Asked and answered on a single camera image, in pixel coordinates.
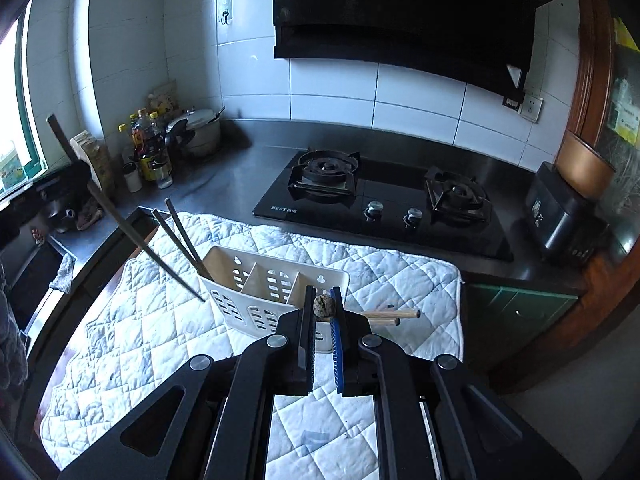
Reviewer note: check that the wooden glass cabinet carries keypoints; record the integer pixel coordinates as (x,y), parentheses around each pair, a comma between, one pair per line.
(607,84)

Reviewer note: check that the white plastic utensil holder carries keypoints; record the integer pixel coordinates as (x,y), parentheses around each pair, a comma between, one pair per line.
(252,291)

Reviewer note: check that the black range hood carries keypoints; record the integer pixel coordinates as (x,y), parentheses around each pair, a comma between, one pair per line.
(486,43)

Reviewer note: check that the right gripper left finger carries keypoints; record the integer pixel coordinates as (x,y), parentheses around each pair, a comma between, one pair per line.
(306,339)

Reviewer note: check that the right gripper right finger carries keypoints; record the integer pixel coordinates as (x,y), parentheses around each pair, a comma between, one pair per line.
(340,345)

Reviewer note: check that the dark soy sauce bottle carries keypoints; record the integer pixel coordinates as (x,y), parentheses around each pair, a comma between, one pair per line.
(149,145)

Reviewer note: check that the wall hook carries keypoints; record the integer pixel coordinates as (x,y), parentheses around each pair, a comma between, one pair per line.
(225,12)

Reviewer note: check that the black gas stove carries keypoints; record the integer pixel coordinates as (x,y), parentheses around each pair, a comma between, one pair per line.
(345,192)

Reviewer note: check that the wooden chopstick crossing under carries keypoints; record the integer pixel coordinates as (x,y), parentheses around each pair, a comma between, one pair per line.
(172,232)

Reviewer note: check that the white quilted cloth mat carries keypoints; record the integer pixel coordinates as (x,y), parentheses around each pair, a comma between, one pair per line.
(151,326)

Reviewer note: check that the copper coloured pot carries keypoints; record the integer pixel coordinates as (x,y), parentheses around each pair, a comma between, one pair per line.
(583,168)

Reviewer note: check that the grey dish rag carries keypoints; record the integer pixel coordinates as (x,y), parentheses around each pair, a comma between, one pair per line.
(63,281)

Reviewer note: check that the round wooden cutting board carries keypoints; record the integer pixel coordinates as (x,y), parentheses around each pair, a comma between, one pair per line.
(94,152)

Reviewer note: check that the small white jar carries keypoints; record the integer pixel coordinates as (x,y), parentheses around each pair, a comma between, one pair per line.
(132,177)

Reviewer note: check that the wall power socket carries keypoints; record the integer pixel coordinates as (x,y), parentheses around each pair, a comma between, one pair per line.
(531,107)

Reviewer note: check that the metal cooking pot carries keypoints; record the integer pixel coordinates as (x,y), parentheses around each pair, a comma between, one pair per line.
(195,134)

